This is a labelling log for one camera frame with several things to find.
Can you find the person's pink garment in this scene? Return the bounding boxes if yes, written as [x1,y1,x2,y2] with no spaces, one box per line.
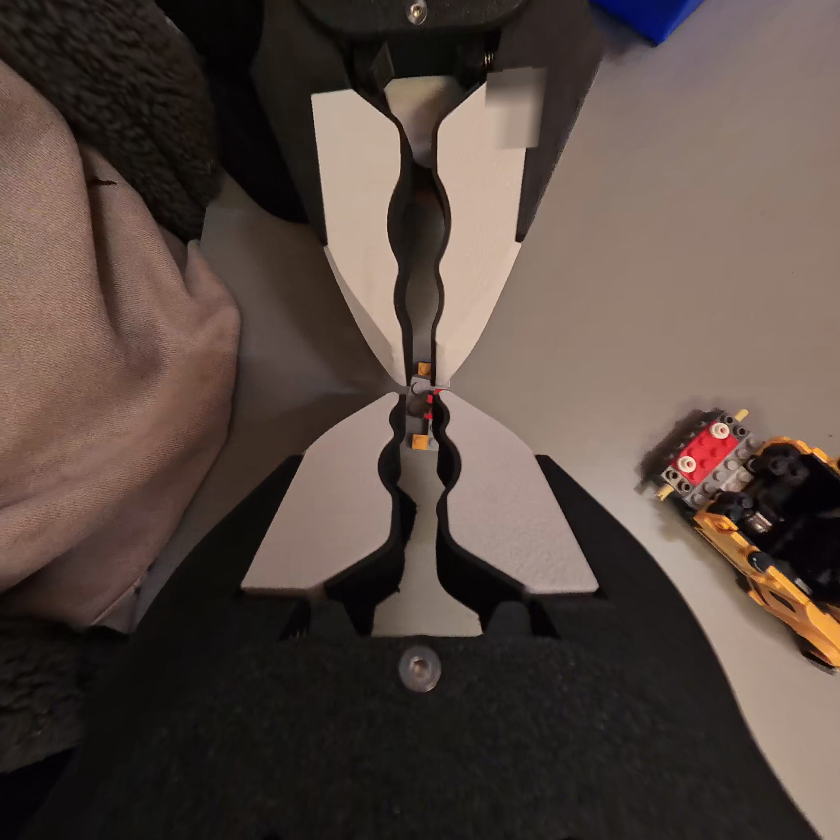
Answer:
[0,59,242,632]

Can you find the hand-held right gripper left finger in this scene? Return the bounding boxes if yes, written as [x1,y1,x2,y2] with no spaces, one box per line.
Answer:
[240,391,417,637]

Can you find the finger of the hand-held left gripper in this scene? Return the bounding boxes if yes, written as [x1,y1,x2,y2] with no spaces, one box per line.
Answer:
[430,85,527,388]
[310,88,416,388]

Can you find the person's left forearm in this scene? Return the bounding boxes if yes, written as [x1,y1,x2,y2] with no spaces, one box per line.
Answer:
[156,0,311,225]

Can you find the grey lego plate orange ends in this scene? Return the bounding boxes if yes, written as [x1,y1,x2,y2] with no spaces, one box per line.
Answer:
[407,360,441,454]

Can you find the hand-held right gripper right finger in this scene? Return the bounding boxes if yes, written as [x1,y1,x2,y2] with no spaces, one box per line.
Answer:
[432,390,599,637]

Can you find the blue plastic bin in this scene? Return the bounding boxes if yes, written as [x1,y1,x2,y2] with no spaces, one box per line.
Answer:
[586,0,707,47]

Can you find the yellow lego car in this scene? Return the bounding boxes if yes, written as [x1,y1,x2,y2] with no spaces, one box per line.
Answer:
[634,406,840,672]

